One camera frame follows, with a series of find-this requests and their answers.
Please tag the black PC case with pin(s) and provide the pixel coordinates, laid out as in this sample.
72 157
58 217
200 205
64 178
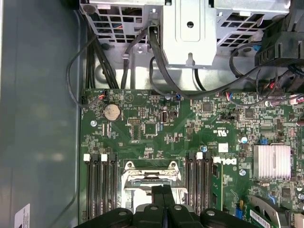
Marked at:
35 118

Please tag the green motherboard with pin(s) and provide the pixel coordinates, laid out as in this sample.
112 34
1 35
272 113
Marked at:
190 133

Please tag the white barcode sticker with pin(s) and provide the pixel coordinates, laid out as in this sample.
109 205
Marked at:
22 217

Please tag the round coin battery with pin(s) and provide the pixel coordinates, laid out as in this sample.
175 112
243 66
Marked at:
112 112

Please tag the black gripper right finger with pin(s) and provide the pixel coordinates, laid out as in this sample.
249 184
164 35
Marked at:
175 217

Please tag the silver drive cage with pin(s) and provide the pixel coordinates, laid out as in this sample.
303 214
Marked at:
190 47

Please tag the silver heat sink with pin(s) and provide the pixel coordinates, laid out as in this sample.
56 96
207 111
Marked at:
272 161

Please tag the CPU socket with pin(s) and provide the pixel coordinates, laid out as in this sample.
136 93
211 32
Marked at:
128 165

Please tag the silver USB port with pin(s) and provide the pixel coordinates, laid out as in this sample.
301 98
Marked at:
164 116

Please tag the RAM slot white clip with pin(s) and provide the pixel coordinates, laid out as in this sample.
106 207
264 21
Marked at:
199 185
104 185
88 185

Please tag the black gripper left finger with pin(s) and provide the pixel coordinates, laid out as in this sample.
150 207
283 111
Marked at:
155 216

